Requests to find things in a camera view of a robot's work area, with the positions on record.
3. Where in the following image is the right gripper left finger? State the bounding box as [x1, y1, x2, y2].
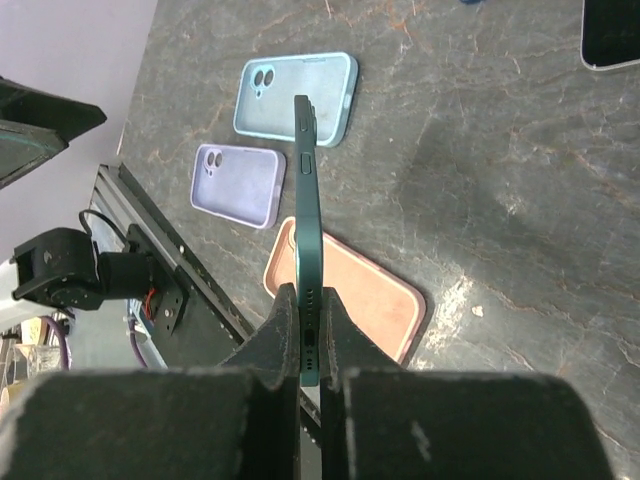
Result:
[219, 283, 301, 390]

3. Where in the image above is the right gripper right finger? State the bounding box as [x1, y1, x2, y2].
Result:
[319, 287, 400, 390]

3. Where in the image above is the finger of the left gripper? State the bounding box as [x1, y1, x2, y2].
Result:
[1, 78, 107, 188]

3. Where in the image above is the pink phone case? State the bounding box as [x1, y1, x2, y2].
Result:
[263, 216, 427, 366]

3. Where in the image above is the dark green phone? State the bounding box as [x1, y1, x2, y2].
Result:
[294, 95, 324, 387]

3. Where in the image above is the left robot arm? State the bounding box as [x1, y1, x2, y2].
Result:
[1, 79, 156, 330]

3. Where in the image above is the lavender phone case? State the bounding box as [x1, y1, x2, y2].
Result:
[190, 144, 286, 230]

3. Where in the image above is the light blue phone case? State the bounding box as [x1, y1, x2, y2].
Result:
[232, 51, 360, 148]

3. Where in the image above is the blue-edged black phone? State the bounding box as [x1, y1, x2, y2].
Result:
[580, 0, 640, 71]

